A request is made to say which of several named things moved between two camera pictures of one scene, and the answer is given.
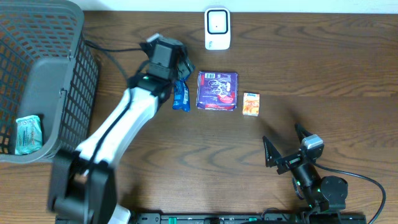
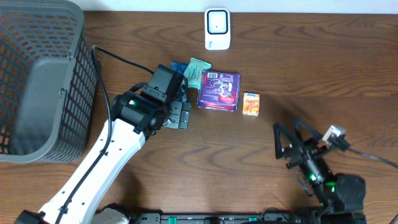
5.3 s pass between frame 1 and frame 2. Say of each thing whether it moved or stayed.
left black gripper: moved
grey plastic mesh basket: stayed
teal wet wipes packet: moved
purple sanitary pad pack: stayed
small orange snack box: stayed
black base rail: stayed
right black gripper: moved
